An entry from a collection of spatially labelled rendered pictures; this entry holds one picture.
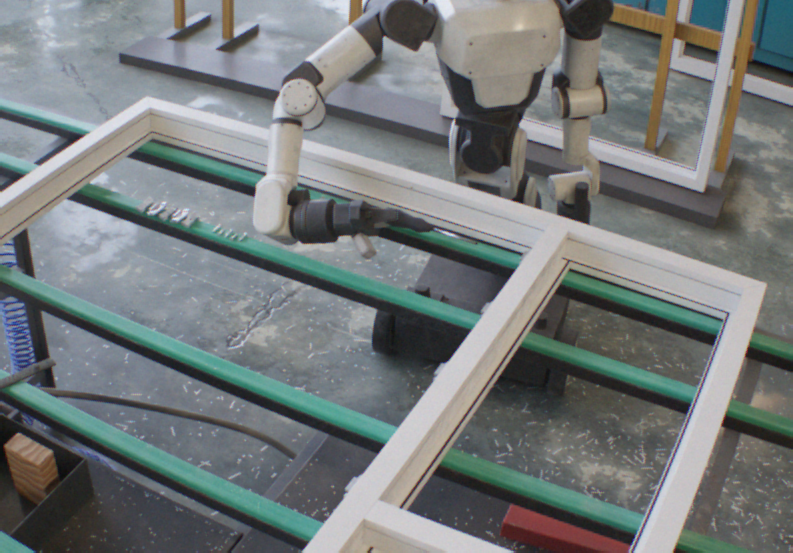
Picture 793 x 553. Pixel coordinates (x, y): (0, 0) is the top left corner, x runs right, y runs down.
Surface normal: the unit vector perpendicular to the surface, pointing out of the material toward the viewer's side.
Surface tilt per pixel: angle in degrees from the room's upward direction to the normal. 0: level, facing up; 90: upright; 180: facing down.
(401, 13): 76
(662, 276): 90
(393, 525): 0
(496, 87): 100
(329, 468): 0
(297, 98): 46
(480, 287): 0
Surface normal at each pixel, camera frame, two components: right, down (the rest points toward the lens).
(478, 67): 0.19, 0.71
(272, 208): -0.33, -0.18
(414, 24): 0.30, 0.35
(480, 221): -0.47, 0.49
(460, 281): 0.04, -0.82
